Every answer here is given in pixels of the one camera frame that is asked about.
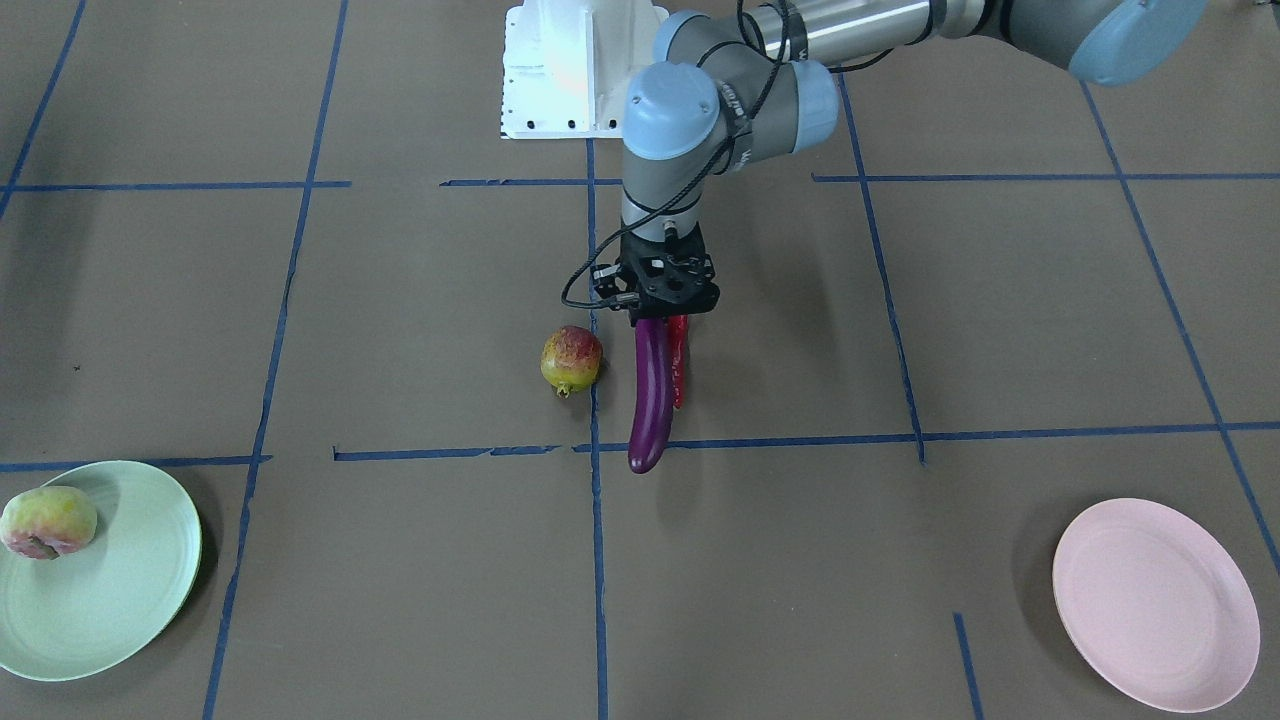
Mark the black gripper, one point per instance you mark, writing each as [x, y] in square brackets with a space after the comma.
[606, 281]

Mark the red chili pepper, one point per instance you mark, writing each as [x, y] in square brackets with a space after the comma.
[677, 338]

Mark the red-yellow pomegranate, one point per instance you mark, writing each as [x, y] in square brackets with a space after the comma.
[571, 360]

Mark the purple eggplant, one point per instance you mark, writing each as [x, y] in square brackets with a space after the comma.
[654, 397]

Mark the pink-yellow peach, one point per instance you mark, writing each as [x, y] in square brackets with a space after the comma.
[48, 522]

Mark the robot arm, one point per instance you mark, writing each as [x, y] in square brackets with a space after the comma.
[724, 93]

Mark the pink plate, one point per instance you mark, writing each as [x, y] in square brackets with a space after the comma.
[1156, 606]

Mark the green plate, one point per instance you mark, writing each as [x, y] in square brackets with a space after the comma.
[63, 619]

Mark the white camera stand base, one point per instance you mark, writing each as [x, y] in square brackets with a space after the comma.
[567, 64]

